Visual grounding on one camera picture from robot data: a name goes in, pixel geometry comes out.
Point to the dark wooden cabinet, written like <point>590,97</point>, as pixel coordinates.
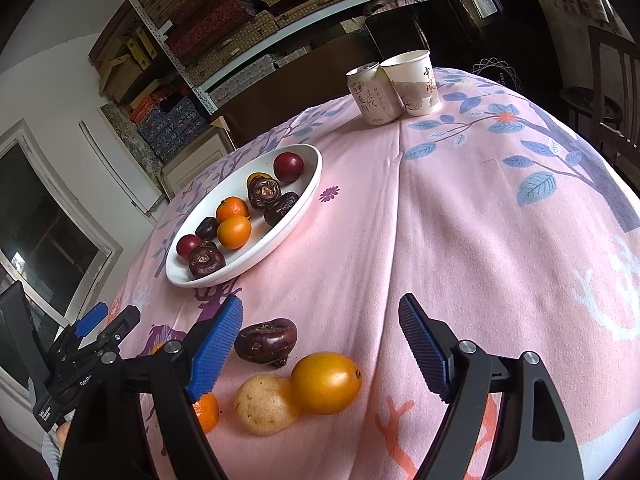
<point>280,100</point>

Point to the green patterned board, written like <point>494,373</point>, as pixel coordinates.
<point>125,135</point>

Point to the dark purple passion fruit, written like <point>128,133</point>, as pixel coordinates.
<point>206,261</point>
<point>206,228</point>
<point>280,210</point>
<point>265,194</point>

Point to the small dimpled tangerine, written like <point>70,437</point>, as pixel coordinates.
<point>231,207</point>

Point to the yellow-orange round fruit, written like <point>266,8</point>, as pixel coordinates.
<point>326,382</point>

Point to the black glossy panel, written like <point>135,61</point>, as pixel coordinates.
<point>395,35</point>

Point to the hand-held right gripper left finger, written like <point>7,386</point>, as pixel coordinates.
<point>217,350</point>

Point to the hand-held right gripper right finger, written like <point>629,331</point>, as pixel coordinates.
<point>422,350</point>

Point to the stack of blue patterned boxes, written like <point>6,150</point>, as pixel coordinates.
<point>170,125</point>

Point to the dark wooden chair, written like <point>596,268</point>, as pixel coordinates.
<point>600,100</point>

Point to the stack of woven patterned boxes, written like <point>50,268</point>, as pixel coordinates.
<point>210,35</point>

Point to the white paper cup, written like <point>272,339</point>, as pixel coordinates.
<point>412,85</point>

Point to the white metal shelf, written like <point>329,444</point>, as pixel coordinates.
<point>300,35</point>

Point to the smooth orange round fruit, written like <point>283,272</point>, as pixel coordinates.
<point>234,231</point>

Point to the person's left forearm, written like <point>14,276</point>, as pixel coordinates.
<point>49,455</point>

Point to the white framed window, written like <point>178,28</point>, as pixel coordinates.
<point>45,240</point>

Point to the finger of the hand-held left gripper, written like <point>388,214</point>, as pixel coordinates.
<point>122,327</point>
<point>92,317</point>

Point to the white oval plate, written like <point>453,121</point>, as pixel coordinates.
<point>270,245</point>

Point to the cardboard box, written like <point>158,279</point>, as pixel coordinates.
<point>200,165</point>

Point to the person's left hand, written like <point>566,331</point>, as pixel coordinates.
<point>62,432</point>

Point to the pink printed tablecloth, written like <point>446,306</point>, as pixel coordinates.
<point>450,235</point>

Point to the stack of tan flat boxes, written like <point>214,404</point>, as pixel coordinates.
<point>125,65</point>

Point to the pale yellow round fruit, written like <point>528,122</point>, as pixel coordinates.
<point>266,405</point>

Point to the white strip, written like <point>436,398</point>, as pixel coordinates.
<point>112,165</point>

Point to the white drink can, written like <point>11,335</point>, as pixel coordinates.
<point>372,97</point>

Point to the red plum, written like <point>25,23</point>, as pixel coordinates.
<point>288,167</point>
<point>189,245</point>

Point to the dark water chestnut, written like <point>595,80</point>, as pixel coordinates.
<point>266,342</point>

